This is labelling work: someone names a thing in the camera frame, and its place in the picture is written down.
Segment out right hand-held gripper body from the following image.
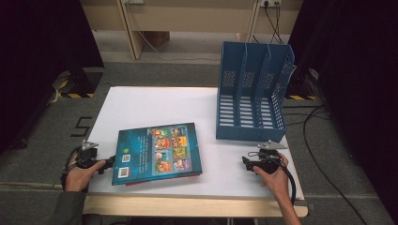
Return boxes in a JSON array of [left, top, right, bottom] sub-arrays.
[[254, 140, 289, 174]]

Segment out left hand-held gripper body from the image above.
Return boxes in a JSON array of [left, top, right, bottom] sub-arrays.
[[75, 139, 100, 170]]

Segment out blue picture book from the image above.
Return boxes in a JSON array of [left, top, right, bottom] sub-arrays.
[[111, 122, 203, 187]]

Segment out blue plastic file rack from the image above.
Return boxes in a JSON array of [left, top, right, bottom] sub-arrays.
[[215, 40, 297, 143]]

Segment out person's right hand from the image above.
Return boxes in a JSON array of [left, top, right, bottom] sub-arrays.
[[253, 152, 290, 201]]

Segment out person's left hand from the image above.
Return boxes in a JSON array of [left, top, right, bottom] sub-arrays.
[[64, 156, 107, 193]]

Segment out black stand base striped tape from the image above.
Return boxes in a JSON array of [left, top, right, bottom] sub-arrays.
[[51, 67, 104, 102], [284, 67, 325, 102]]

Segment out white table cover sheet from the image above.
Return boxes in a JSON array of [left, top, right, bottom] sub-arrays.
[[86, 86, 305, 201]]

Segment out dark curtain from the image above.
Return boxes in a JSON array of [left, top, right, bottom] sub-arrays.
[[0, 0, 105, 156], [287, 0, 398, 224]]

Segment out brown cardboard box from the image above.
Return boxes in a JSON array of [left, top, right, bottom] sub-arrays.
[[144, 31, 171, 49]]

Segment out beige wooden desk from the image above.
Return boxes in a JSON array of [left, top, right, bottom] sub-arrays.
[[79, 0, 304, 61]]

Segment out left hand-held gripper black cable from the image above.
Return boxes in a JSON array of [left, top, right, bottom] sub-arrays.
[[61, 145, 82, 190]]

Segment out hand-held gripper black cable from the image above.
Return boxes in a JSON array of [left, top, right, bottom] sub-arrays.
[[280, 162, 298, 206], [61, 145, 82, 190]]

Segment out right hand-held gripper black cable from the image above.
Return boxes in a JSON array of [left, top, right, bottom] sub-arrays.
[[280, 162, 298, 206]]

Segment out long black floor cable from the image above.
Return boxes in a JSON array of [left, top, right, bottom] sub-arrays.
[[302, 104, 368, 225]]

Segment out short black floor cable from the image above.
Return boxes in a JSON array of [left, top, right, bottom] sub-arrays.
[[283, 104, 331, 127]]

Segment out white floor cable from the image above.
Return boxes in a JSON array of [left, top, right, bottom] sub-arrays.
[[137, 31, 222, 63]]

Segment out black plugged power cables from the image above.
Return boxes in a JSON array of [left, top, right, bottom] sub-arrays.
[[253, 2, 285, 45]]

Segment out white wall socket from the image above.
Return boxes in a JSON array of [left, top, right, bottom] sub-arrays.
[[260, 0, 283, 8]]

